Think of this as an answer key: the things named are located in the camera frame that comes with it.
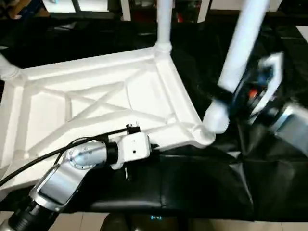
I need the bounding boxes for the white plastic table top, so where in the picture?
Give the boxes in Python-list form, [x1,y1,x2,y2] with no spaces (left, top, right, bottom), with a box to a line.
[0,42,216,191]

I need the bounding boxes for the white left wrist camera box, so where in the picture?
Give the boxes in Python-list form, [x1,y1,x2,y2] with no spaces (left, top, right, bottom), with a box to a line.
[110,131,152,170]

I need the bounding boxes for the black mat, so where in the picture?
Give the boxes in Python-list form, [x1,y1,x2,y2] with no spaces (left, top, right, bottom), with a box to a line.
[0,12,308,222]

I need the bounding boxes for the small brown cardboard box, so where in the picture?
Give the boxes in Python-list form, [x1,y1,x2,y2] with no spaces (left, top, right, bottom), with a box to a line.
[0,0,49,20]

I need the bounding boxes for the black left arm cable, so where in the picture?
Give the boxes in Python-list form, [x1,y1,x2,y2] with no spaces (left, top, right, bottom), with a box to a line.
[0,124,141,188]

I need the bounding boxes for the white glass door cabinet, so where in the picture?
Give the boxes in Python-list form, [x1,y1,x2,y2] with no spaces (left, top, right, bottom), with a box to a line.
[120,0,212,24]

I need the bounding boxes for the grey left robot foot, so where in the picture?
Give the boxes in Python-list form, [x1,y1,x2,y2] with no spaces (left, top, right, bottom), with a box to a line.
[101,212,145,231]

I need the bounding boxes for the white plastic table leg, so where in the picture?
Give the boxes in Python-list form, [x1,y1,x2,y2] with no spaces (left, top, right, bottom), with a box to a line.
[202,0,270,134]
[154,0,174,53]
[0,54,22,81]

